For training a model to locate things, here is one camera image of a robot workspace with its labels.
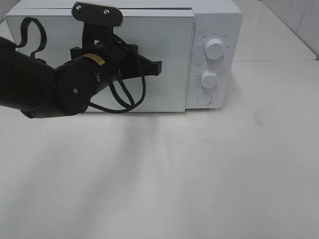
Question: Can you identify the white upper microwave knob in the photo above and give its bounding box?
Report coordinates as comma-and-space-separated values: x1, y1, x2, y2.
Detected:
203, 37, 225, 60

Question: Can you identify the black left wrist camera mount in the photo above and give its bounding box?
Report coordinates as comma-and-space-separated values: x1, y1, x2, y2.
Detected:
71, 1, 123, 27

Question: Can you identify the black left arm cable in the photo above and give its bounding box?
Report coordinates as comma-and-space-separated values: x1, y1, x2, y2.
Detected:
16, 17, 147, 114

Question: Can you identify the white microwave door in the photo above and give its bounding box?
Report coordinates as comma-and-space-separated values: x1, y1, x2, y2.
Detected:
5, 8, 194, 112

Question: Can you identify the white microwave knob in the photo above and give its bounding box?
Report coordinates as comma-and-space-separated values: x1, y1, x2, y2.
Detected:
203, 37, 225, 60
200, 71, 218, 89

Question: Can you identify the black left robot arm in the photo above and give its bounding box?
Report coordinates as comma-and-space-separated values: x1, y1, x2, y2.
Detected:
0, 17, 162, 119

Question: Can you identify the white lower microwave knob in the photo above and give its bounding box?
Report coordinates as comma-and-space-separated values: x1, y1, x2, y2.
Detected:
200, 71, 218, 89

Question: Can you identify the white microwave oven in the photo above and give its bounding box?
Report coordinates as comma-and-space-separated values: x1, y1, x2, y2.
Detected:
4, 0, 243, 110

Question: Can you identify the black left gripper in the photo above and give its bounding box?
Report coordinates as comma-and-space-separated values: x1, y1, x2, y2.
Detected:
70, 24, 162, 80

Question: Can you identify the round white door release button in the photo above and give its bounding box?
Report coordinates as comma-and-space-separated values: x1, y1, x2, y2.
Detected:
197, 94, 213, 106

